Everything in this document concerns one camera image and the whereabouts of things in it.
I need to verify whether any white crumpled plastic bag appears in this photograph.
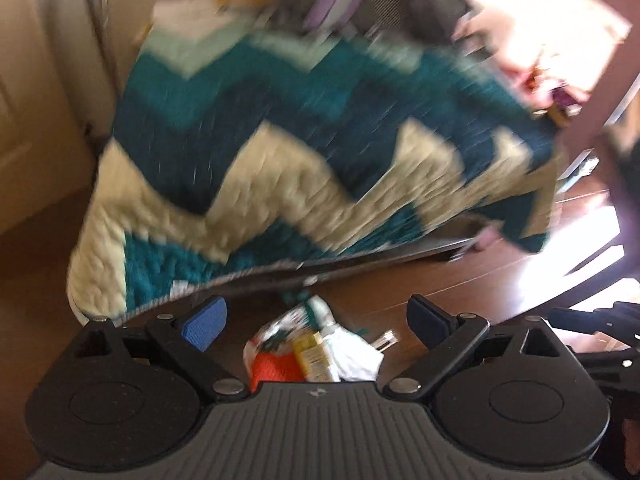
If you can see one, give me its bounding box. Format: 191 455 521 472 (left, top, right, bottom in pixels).
320 324 385 382

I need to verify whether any brown wooden furniture frame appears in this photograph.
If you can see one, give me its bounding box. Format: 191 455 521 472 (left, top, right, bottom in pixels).
452 0 640 281

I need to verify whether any white printed wrapper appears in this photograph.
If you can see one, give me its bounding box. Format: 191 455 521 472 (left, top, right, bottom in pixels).
243 296 335 361

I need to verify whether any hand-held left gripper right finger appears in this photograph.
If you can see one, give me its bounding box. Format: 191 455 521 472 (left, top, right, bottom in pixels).
381 295 569 404

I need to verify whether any dark bed rail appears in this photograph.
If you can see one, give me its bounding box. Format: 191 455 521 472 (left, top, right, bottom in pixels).
220 237 481 296

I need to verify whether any yellow paper packet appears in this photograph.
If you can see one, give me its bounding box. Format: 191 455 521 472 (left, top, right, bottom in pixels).
292 332 341 382

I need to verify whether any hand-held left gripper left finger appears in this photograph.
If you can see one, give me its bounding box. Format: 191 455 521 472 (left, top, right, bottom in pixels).
74 296 248 404

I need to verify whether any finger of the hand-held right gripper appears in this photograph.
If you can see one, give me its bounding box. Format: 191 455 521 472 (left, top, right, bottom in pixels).
580 344 640 378
548 301 640 337

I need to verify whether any teal and cream chevron blanket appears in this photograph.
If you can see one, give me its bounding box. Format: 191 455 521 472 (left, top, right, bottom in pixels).
67 25 562 327

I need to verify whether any cream door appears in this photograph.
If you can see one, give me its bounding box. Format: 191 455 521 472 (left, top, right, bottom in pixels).
0 0 98 236

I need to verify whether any orange mesh bag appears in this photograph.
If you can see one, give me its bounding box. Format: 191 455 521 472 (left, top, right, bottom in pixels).
248 350 303 392

